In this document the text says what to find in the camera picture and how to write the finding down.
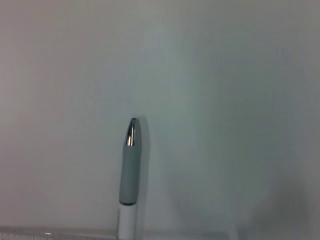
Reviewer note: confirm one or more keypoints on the silver ballpoint pen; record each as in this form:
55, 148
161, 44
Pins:
130, 175

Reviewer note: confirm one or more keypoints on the transparent plastic ruler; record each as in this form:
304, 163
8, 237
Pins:
50, 233

